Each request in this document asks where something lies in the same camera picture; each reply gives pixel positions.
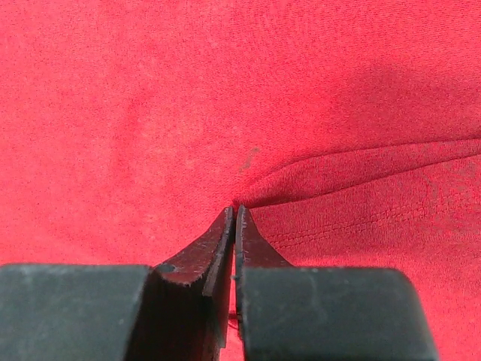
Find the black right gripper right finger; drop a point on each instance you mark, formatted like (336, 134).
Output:
(323, 313)

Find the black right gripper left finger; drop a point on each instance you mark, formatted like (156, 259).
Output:
(177, 310)

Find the bright red t shirt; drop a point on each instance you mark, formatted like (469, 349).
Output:
(351, 129)

